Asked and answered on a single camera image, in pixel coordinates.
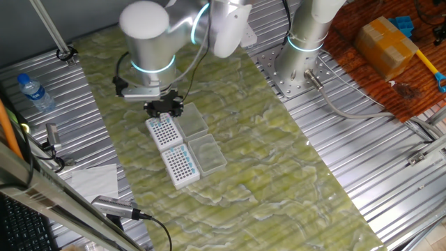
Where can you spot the orange tube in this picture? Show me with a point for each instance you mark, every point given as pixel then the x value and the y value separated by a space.
pixel 7 129

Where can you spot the aluminium pole black clamp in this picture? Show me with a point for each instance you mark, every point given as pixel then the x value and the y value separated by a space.
pixel 48 24

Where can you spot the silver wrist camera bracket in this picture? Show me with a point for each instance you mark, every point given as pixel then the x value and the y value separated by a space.
pixel 139 93

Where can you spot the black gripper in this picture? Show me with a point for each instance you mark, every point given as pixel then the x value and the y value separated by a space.
pixel 163 104

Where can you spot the blue plastic tray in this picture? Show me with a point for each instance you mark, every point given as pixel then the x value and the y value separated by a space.
pixel 404 24

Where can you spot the black keyboard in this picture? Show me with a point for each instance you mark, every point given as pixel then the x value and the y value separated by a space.
pixel 21 230

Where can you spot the small silver camera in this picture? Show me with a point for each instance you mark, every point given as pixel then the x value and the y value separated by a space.
pixel 53 134

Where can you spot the white power strip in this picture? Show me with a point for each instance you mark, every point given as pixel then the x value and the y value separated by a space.
pixel 249 36

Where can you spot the cardboard box yellow tape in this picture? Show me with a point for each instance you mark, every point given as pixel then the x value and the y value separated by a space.
pixel 383 47

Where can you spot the clear plastic rack lid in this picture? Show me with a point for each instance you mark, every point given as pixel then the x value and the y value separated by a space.
pixel 191 123
pixel 208 155

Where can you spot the aluminium frame profile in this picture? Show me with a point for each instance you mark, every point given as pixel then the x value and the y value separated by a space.
pixel 432 148

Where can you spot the black device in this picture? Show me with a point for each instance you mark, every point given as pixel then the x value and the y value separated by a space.
pixel 439 33

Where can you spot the clear water bottle blue cap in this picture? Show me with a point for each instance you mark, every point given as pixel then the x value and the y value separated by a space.
pixel 36 94

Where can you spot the aluminium frame bar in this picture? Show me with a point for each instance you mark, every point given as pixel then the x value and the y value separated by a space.
pixel 52 198

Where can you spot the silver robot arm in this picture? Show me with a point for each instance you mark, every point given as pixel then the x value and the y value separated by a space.
pixel 150 45

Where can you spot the white paper sheet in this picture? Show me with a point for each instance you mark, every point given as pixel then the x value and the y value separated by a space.
pixel 95 181

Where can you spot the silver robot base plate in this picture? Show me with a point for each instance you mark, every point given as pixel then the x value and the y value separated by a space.
pixel 289 89

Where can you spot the green marble pattern mat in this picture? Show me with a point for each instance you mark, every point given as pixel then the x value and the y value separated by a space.
pixel 261 157

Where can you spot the brown wooden board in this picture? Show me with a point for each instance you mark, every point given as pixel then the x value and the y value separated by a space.
pixel 366 94

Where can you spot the large silver camera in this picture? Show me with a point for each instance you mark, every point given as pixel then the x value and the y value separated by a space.
pixel 113 206

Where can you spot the white pipette tip rack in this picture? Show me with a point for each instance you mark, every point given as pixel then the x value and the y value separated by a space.
pixel 177 171
pixel 167 144

